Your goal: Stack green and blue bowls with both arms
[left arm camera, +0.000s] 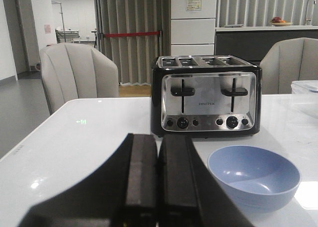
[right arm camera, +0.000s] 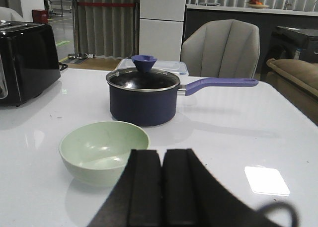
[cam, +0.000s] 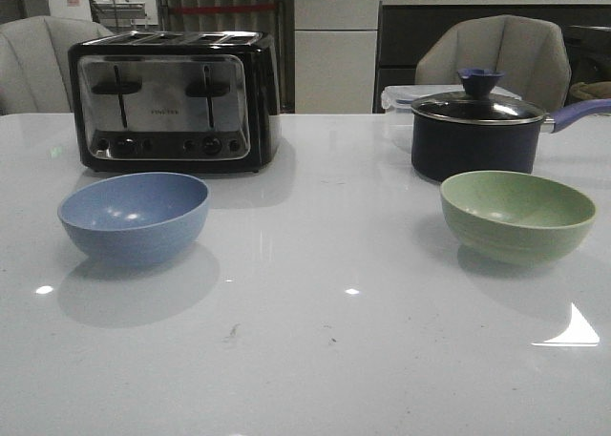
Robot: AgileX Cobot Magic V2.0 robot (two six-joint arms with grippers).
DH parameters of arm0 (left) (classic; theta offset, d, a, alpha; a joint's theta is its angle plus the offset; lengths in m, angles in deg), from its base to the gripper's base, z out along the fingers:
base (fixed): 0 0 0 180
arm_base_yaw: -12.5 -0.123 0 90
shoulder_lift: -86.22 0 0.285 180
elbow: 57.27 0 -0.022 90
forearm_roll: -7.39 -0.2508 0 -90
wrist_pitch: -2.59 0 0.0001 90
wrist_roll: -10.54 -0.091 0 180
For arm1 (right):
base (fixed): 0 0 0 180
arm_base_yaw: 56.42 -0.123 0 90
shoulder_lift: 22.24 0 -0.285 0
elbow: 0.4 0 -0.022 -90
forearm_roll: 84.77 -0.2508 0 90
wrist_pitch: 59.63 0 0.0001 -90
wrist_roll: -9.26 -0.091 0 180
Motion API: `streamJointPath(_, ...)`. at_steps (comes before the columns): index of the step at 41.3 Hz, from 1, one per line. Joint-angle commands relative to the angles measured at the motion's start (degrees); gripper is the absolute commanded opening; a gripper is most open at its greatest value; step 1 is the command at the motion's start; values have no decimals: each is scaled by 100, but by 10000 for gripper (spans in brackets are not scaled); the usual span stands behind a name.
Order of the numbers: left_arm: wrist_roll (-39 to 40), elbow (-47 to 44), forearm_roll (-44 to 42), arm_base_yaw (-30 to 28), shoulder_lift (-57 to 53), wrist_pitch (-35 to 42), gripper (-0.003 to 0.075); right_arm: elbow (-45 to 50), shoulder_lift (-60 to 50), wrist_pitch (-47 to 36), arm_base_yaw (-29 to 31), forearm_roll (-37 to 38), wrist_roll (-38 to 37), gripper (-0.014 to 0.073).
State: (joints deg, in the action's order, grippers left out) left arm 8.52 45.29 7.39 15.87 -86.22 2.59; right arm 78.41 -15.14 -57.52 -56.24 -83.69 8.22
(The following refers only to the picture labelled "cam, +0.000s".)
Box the blue bowl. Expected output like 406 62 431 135
57 172 209 267

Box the green bowl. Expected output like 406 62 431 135
440 171 597 266

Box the clear plastic container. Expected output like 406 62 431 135
381 83 521 115

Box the dark blue saucepan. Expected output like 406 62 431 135
411 100 610 181

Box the white cabinet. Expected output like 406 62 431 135
294 0 380 114

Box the black and chrome toaster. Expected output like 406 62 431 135
69 31 281 174

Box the glass pot lid blue knob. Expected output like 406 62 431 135
411 68 545 125

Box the beige chair right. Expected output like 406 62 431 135
414 14 571 112

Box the beige chair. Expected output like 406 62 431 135
1 16 112 114
414 14 571 112

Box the woven basket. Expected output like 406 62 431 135
569 81 610 117

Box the beige chair left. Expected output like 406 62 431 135
1 16 112 114

